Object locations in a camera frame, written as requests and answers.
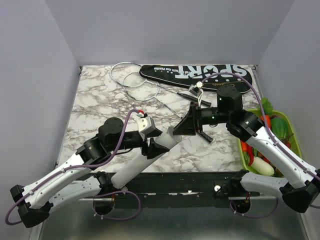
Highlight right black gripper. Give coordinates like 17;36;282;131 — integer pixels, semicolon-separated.
172;102;230;136

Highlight white shuttlecock tube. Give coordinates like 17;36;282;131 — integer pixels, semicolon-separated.
110;125;183;190

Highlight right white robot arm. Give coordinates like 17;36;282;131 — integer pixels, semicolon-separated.
173;85;320;213

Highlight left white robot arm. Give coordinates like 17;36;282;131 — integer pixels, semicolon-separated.
10;113;181;228

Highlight lower badminton racket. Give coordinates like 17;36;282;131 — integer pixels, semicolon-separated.
122;71;214;144

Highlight badminton racket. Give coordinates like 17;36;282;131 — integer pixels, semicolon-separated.
109;62;198;107
122;71;214;144

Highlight upper badminton racket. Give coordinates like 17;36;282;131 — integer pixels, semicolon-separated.
109;62;198;107

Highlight black racket bag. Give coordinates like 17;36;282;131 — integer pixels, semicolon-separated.
139;64;253;94

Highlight red chili pepper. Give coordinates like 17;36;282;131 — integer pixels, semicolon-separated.
247;145;254;166

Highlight orange carrot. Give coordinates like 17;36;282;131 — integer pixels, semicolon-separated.
260;115;271;128

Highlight white radish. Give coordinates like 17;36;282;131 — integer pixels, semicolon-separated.
250;157;275;177

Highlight green vegetable tray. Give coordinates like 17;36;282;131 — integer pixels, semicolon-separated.
237;110;303;178

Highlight dark green leafy vegetable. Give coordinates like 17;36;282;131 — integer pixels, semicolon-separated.
271;117;289;140

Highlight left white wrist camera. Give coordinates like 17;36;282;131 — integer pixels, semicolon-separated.
136;111;162;140

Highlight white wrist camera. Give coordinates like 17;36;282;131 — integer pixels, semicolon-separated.
188;81;204;106
136;111;162;140

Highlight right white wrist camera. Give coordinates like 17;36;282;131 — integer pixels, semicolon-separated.
188;81;204;106

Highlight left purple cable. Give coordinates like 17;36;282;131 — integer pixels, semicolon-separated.
4;108;146;226

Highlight purple cable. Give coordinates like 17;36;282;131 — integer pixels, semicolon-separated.
4;108;146;226
199;71;320;210

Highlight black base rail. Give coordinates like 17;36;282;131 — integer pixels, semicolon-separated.
82;170;261;210

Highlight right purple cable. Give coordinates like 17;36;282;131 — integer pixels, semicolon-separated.
199;71;320;210

